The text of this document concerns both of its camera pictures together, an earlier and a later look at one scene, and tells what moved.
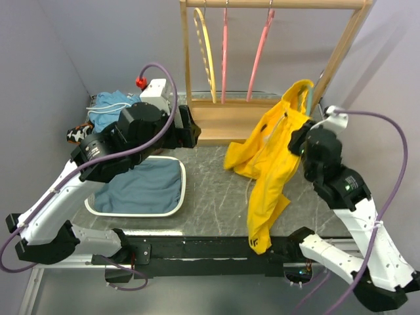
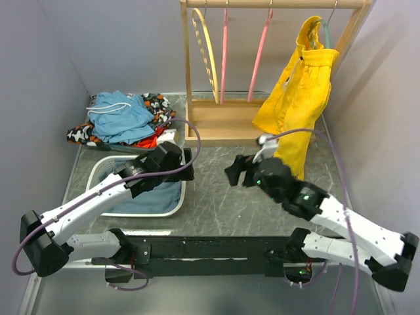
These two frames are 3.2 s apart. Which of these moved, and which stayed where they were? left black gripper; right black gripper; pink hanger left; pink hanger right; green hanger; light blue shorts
Moved: green hanger; right black gripper; left black gripper
Stayed: pink hanger left; pink hanger right; light blue shorts
